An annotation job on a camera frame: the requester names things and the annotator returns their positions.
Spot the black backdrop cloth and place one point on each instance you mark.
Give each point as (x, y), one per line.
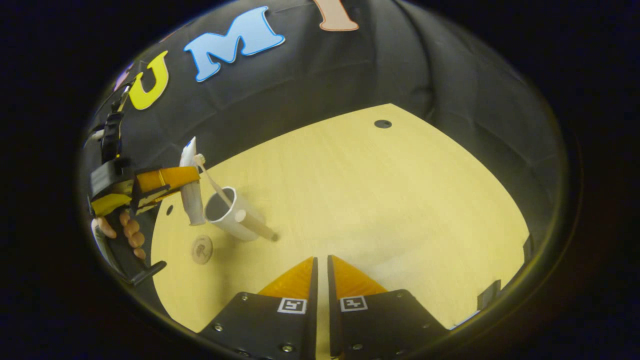
(350, 75)

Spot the white toothpaste tube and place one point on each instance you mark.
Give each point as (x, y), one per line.
(192, 200)

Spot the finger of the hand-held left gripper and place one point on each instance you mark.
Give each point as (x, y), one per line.
(170, 177)
(150, 197)

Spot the light wooden desktop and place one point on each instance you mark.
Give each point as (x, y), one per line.
(375, 200)

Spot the round cork coaster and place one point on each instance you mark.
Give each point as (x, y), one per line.
(202, 249)

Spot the wooden toothbrush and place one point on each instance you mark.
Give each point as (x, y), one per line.
(212, 182)

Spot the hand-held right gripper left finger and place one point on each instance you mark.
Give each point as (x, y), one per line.
(313, 320)

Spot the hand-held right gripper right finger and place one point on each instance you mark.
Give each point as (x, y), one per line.
(332, 320)

